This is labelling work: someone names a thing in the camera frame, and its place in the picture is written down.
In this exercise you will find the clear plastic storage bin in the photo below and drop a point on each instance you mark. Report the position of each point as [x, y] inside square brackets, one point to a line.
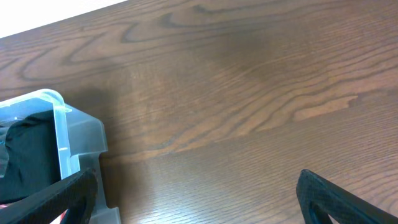
[80, 140]

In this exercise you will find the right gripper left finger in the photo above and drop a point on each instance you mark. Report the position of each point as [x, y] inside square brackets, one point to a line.
[74, 196]

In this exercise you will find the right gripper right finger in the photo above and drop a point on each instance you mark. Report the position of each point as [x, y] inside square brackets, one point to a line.
[321, 201]

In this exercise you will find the black garment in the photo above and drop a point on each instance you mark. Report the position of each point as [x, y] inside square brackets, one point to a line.
[33, 157]

